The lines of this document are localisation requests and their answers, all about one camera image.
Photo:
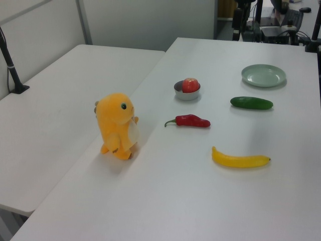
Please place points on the yellow banana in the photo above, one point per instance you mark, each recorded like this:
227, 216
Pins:
238, 162

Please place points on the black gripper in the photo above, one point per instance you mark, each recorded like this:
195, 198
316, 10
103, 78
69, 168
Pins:
237, 17

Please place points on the black box device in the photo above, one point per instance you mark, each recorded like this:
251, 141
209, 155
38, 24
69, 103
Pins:
273, 31

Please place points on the black camera pole with base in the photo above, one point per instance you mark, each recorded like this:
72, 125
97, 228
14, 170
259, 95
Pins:
12, 70

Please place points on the red apple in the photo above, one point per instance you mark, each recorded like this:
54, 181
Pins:
190, 85

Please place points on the grey bowl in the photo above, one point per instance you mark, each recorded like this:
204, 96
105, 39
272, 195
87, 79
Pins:
188, 96

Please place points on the orange plush dinosaur toy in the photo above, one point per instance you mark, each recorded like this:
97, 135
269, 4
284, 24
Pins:
113, 118

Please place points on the thin black upright pole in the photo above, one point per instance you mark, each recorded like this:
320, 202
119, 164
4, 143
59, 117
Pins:
259, 10

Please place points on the pale green plastic plate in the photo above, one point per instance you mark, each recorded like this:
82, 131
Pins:
263, 75

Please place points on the black keyboard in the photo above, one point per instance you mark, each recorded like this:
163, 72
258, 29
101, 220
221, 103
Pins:
294, 17

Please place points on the green cucumber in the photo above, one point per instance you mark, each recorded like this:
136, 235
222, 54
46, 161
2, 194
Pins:
250, 103

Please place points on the red chili pepper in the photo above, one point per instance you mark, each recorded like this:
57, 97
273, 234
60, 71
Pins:
190, 121

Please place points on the black computer mouse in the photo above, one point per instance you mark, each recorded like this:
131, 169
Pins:
305, 10

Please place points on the black stand with clamp base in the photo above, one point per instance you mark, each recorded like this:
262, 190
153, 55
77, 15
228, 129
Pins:
313, 45

